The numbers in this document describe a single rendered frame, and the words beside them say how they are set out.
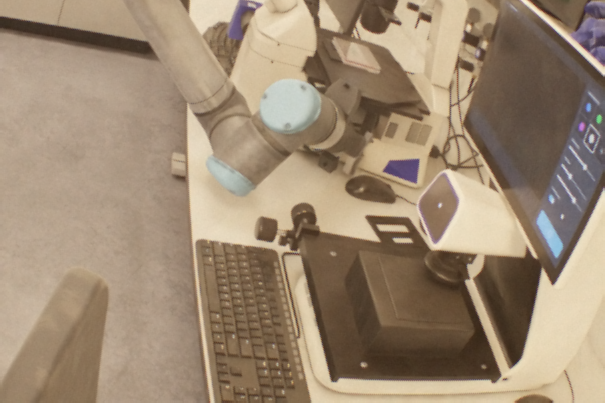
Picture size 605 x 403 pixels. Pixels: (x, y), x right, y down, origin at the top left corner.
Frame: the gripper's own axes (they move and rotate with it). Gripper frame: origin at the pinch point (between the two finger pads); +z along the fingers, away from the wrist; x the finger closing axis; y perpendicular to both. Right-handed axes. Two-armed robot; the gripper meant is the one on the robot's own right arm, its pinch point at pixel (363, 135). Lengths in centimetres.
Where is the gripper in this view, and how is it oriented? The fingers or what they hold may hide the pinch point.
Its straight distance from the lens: 157.0
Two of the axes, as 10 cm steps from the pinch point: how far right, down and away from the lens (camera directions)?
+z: 3.8, 1.7, 9.1
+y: -5.3, 8.4, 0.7
